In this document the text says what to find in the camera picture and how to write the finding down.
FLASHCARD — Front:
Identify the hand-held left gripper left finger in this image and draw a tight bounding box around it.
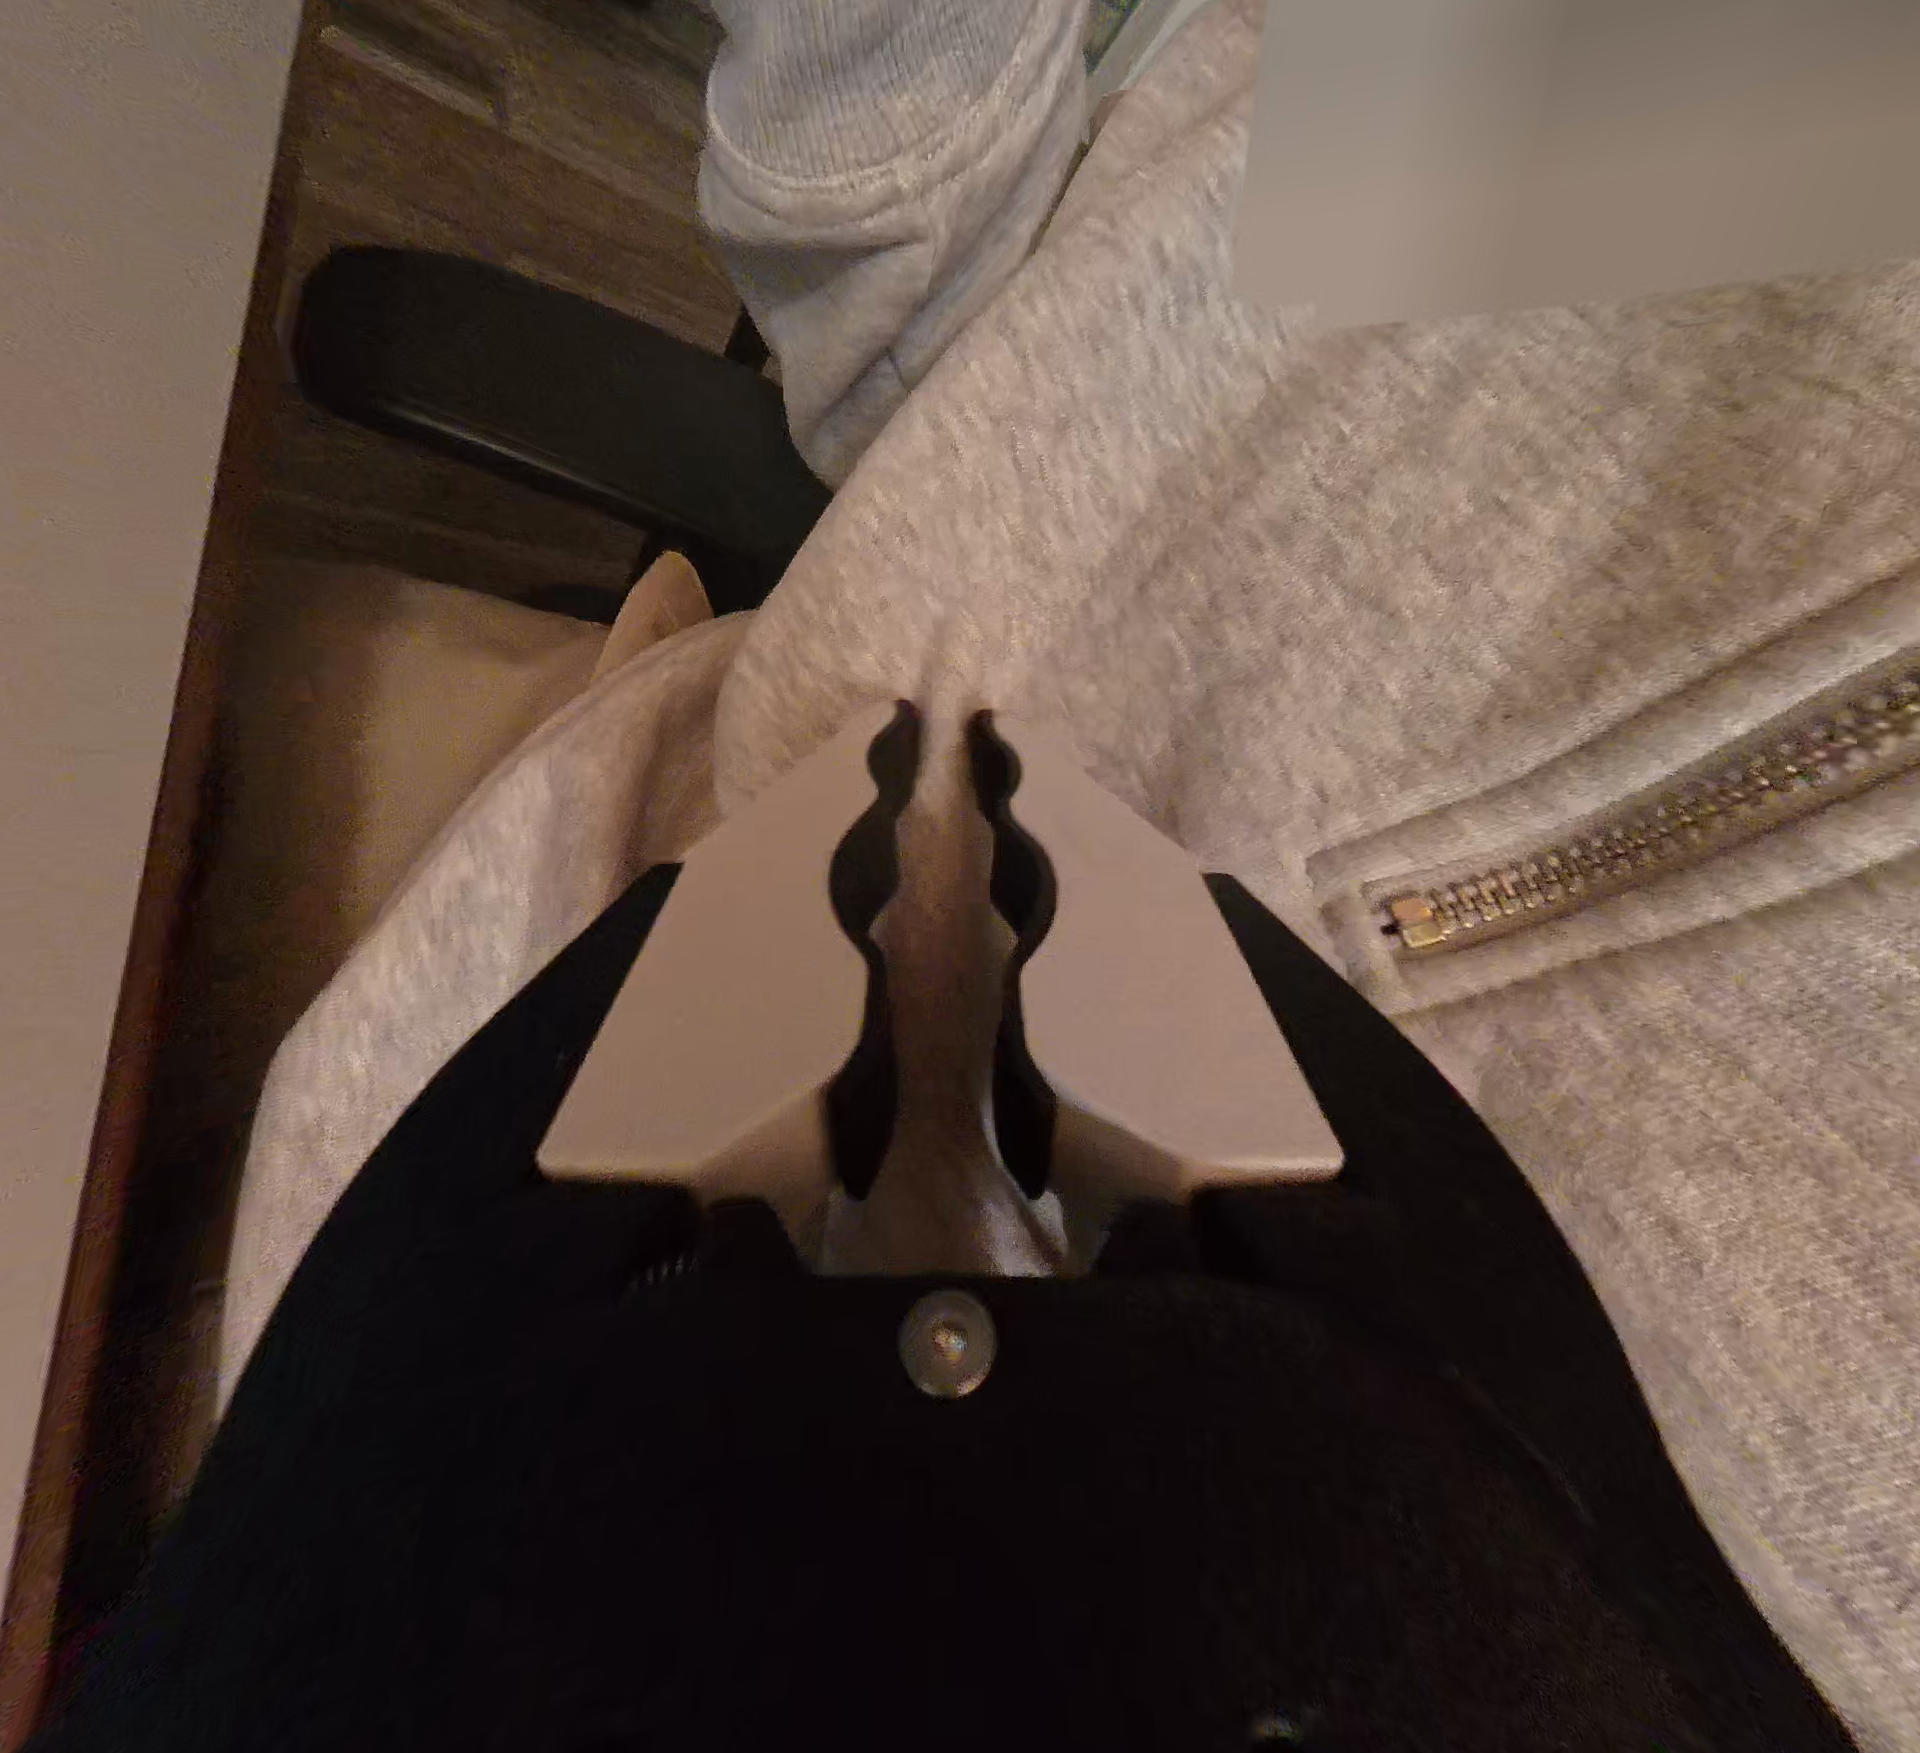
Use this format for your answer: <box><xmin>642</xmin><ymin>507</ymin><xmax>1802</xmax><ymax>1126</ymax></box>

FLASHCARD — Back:
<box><xmin>533</xmin><ymin>699</ymin><xmax>924</xmax><ymax>1274</ymax></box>

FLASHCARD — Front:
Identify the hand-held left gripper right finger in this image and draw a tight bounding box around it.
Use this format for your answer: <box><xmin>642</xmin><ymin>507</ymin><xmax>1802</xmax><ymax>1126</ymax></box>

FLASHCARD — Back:
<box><xmin>965</xmin><ymin>706</ymin><xmax>1348</xmax><ymax>1274</ymax></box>

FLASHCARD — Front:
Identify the person's leg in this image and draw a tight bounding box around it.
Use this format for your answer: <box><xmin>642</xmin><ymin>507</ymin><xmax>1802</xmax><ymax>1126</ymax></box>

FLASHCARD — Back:
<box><xmin>194</xmin><ymin>551</ymin><xmax>722</xmax><ymax>915</ymax></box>

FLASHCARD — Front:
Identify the black chair armrest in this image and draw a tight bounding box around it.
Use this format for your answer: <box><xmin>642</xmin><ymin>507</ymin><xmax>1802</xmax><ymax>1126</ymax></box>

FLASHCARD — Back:
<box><xmin>291</xmin><ymin>244</ymin><xmax>834</xmax><ymax>614</ymax></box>

